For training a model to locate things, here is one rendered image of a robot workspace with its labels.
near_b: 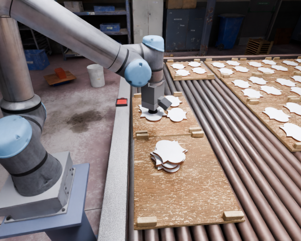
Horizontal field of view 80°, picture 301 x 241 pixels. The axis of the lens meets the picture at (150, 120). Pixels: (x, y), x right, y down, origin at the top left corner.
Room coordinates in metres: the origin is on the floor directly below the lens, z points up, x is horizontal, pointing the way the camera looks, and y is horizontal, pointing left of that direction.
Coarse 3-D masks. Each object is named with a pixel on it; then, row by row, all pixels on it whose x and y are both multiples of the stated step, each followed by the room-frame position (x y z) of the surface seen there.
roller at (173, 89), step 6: (168, 72) 1.56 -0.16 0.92; (168, 78) 1.42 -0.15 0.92; (168, 84) 1.35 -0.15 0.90; (174, 90) 1.19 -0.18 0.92; (222, 228) 0.26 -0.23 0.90; (228, 228) 0.25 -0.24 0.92; (234, 228) 0.25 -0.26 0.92; (228, 234) 0.24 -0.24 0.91; (234, 234) 0.23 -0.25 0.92; (228, 240) 0.22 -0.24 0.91; (234, 240) 0.22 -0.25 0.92; (240, 240) 0.22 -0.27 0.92
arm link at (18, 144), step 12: (0, 120) 0.42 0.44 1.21; (12, 120) 0.42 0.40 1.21; (24, 120) 0.42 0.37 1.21; (0, 132) 0.38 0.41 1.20; (12, 132) 0.38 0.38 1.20; (24, 132) 0.39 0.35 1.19; (36, 132) 0.43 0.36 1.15; (0, 144) 0.34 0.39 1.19; (12, 144) 0.35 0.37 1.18; (24, 144) 0.37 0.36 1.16; (36, 144) 0.40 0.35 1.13; (0, 156) 0.33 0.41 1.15; (12, 156) 0.34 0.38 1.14; (24, 156) 0.35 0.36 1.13; (36, 156) 0.38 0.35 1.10; (12, 168) 0.34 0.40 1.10; (24, 168) 0.34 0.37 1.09
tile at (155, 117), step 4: (140, 108) 0.69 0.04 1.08; (144, 108) 0.69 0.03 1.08; (160, 108) 0.69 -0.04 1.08; (144, 112) 0.66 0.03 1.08; (148, 112) 0.66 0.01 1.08; (160, 112) 0.66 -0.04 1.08; (140, 116) 0.63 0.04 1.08; (144, 116) 0.63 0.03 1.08; (148, 116) 0.63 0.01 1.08; (152, 116) 0.63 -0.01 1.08; (156, 116) 0.63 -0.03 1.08; (160, 116) 0.63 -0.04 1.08; (164, 116) 0.64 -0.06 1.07; (148, 120) 0.61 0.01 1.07; (152, 120) 0.60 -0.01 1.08; (156, 120) 0.60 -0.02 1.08
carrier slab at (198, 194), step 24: (144, 144) 0.61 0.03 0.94; (192, 144) 0.61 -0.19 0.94; (144, 168) 0.47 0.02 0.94; (192, 168) 0.47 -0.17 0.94; (216, 168) 0.47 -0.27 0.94; (144, 192) 0.36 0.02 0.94; (168, 192) 0.36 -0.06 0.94; (192, 192) 0.36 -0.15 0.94; (216, 192) 0.36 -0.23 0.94; (144, 216) 0.28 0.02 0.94; (168, 216) 0.28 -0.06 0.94; (192, 216) 0.28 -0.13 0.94; (216, 216) 0.28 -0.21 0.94
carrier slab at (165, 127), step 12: (180, 96) 1.07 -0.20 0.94; (132, 108) 0.92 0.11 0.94; (168, 108) 0.92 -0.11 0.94; (180, 108) 0.92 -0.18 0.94; (144, 120) 0.79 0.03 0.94; (168, 120) 0.79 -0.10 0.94; (192, 120) 0.79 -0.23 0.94; (156, 132) 0.69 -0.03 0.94; (168, 132) 0.69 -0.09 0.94; (180, 132) 0.69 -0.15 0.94
